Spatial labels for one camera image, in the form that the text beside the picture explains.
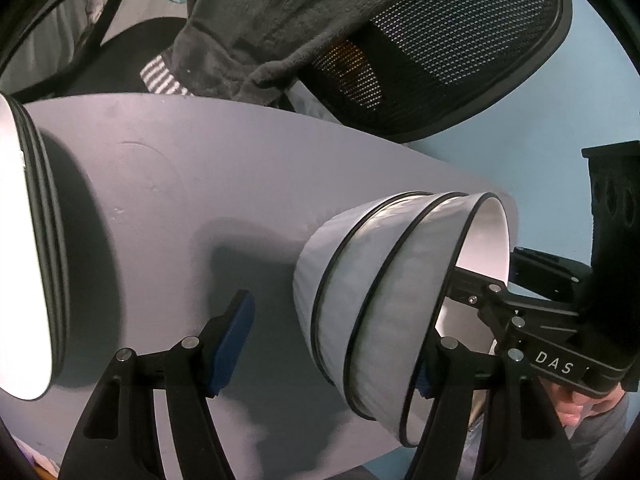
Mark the person's right forearm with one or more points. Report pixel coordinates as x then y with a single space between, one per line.
605 435

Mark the grey white striped cloth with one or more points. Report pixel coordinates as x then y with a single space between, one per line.
162 77

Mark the large white plate dark rim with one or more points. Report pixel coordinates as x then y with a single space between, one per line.
20 260

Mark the dark fleece blanket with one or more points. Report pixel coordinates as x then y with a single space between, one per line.
280 10

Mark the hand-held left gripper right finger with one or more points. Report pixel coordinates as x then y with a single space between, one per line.
423 385

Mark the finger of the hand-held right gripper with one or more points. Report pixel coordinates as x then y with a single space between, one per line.
545 275
487 300

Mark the black mesh office chair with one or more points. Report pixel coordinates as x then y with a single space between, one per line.
450 35

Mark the person's right hand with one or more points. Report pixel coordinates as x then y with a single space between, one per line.
570 407

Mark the cream bed sheet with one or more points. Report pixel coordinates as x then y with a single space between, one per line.
65 25

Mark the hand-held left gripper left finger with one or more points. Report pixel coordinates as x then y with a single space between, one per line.
235 340

